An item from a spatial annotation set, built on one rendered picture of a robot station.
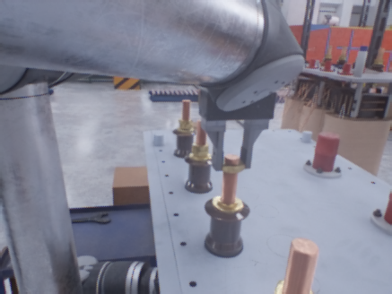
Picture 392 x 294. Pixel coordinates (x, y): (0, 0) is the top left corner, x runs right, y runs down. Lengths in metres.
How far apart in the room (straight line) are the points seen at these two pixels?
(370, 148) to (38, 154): 3.01
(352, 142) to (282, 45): 2.83
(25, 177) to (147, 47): 0.39
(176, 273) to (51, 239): 0.23
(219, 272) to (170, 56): 0.50
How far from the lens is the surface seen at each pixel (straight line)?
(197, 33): 0.20
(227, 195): 0.61
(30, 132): 0.51
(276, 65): 0.31
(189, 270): 0.63
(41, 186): 0.54
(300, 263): 0.37
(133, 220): 1.65
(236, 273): 0.63
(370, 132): 3.20
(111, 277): 0.79
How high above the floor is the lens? 1.78
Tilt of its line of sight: 20 degrees down
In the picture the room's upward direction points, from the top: 3 degrees clockwise
